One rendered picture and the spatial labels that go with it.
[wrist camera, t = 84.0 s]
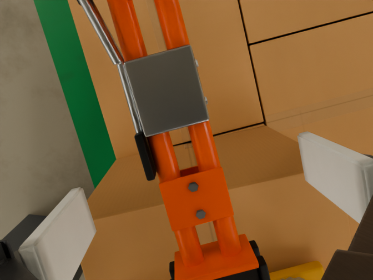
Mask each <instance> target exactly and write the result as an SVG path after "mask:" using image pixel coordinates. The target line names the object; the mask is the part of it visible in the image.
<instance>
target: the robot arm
mask: <svg viewBox="0 0 373 280"><path fill-rule="evenodd" d="M297 137H298V143H299V148H300V154H301V161H302V164H303V170H304V176H305V180H306V181H307V182H308V183H309V184H311V185H312V186H313V187H314V188H316V189H317V190H318V191H319V192H320V193H322V194H323V195H324V196H325V197H327V198H328V199H329V200H331V201H332V202H333V203H334V204H336V205H337V206H338V207H339V208H341V209H342V210H343V211H344V212H345V213H347V214H348V215H349V216H350V217H352V218H353V219H354V220H355V221H357V222H358V223H359V226H358V228H357V230H356V233H355V235H354V237H353V239H352V241H351V244H350V246H349V249H348V250H347V251H346V250H341V249H337V250H336V251H335V253H334V255H333V257H332V259H331V261H330V263H329V265H328V267H327V269H326V271H325V273H324V275H323V277H322V279H321V280H373V156H372V155H369V154H362V153H358V152H355V151H353V150H351V149H348V148H346V147H344V146H341V145H339V144H337V143H334V142H332V141H330V140H327V139H325V138H322V137H320V136H317V135H315V134H313V133H310V132H308V131H307V132H303V133H299V135H298V136H297ZM96 231H97V230H96V228H95V225H94V222H93V218H92V215H91V212H90V209H89V206H88V202H87V199H86V197H85V194H84V190H83V188H80V187H78V188H74V189H71V190H70V192H69V193H68V194H67V195H66V196H65V197H64V198H63V199H62V200H61V201H60V203H59V204H58V205H57V206H56V207H55V209H54V210H52V211H51V213H50V214H49V215H48V216H47V217H46V218H45V219H44V221H43V222H42V223H41V224H40V225H39V226H38V227H37V228H36V229H35V230H34V232H33V233H32V234H31V235H30V236H29V237H28V238H27V239H26V240H25V241H24V242H23V243H22V244H21V246H19V247H18V249H17V250H16V251H15V252H14V253H13V251H12V248H11V245H10V243H9V240H7V239H2V240H0V280H72V279H73V277H74V275H75V273H76V271H77V269H78V267H79V265H80V263H81V261H82V259H83V257H84V255H85V253H86V251H87V249H88V247H89V245H90V243H91V241H92V239H93V237H94V235H95V233H96Z"/></svg>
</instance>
